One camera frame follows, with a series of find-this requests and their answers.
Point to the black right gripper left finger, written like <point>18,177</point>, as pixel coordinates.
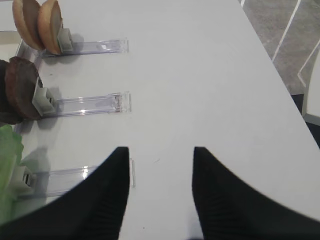
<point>92,210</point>

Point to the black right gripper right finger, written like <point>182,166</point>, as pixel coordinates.
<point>230,209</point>

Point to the clear lettuce dispenser track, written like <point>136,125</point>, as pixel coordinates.
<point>58,182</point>

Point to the grey lettuce pusher block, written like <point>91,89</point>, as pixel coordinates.
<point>22,182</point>

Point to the green lettuce leaf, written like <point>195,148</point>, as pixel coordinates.
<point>11,148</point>

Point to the rear dark meat patty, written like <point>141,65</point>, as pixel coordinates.
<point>7,113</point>

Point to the front brown meat patty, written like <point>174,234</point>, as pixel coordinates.
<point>21,79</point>

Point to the clear bread dispenser track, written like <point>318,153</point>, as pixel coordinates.
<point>79,48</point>

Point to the grey bread pusher block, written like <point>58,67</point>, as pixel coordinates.
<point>64,39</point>

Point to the front tan bread slice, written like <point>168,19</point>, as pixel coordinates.
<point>49,23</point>

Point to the tan bread slice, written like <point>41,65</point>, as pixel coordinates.
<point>25,15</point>
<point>49,23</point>

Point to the rear tan bread slice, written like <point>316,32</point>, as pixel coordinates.
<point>25,15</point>

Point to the clear patty dispenser track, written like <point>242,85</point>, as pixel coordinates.
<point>120,102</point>

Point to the grey patty pusher block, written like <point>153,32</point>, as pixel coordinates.
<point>43,100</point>

